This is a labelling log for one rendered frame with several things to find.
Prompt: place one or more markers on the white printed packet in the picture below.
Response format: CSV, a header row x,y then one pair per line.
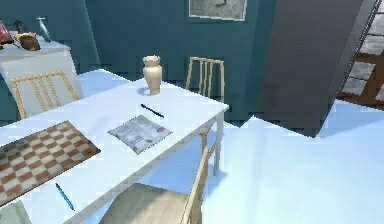
x,y
140,133

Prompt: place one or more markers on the light wooden chair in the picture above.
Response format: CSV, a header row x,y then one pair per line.
x,y
156,203
206,78
41,91

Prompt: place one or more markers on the black pen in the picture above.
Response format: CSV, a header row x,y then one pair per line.
x,y
152,110

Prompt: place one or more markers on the cream ceramic vase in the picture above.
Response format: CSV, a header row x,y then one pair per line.
x,y
152,74

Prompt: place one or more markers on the white table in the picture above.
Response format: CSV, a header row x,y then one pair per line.
x,y
110,100

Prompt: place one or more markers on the dark grey room door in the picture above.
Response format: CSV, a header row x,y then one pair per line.
x,y
300,63

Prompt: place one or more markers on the blue pen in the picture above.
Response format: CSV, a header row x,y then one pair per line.
x,y
64,196

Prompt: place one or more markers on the brown and white chessboard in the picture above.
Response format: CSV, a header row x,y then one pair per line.
x,y
40,156

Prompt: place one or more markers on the white cabinet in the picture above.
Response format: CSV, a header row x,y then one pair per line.
x,y
36,63

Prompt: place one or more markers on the brown lumpy object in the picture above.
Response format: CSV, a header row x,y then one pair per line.
x,y
27,41

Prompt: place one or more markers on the red and pink object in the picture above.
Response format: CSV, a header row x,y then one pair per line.
x,y
4,33

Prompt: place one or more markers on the pale grey-green flat object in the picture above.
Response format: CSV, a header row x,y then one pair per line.
x,y
13,213

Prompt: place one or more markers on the framed grey wall picture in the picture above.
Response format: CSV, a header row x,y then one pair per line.
x,y
218,8

